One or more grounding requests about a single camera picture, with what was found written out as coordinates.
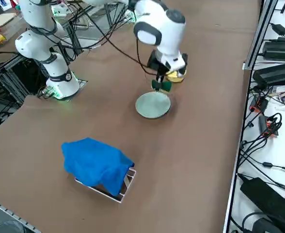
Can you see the green and yellow sponge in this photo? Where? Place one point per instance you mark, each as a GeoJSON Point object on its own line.
{"type": "Point", "coordinates": [168, 86]}

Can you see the orange and black device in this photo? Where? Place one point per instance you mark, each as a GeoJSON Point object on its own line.
{"type": "Point", "coordinates": [263, 123]}
{"type": "Point", "coordinates": [260, 103]}

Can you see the aluminium table edge rail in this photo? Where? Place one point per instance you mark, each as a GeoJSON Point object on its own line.
{"type": "Point", "coordinates": [9, 213]}

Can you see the pale green round plate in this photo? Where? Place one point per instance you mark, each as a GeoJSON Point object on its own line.
{"type": "Point", "coordinates": [153, 106]}

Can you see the white metal rack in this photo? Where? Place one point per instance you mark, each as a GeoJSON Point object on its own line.
{"type": "Point", "coordinates": [123, 197]}

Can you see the black metal table frame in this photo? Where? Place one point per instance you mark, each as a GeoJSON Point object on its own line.
{"type": "Point", "coordinates": [23, 70]}

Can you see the wooden board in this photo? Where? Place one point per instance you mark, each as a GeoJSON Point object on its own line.
{"type": "Point", "coordinates": [4, 18]}

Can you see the small yellow dish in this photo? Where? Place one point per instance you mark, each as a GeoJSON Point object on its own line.
{"type": "Point", "coordinates": [175, 78]}

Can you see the large black power adapter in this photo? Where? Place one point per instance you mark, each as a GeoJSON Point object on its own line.
{"type": "Point", "coordinates": [275, 74]}
{"type": "Point", "coordinates": [280, 49]}

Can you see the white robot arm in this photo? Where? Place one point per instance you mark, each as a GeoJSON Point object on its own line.
{"type": "Point", "coordinates": [36, 46]}

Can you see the aluminium frame post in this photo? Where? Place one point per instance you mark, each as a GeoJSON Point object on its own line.
{"type": "Point", "coordinates": [257, 43]}

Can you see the blue cloth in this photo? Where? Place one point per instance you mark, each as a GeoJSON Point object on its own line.
{"type": "Point", "coordinates": [94, 162]}

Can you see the small black power adapter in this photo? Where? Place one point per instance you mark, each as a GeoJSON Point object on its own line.
{"type": "Point", "coordinates": [280, 29]}

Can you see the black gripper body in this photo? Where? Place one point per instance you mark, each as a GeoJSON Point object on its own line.
{"type": "Point", "coordinates": [154, 61]}

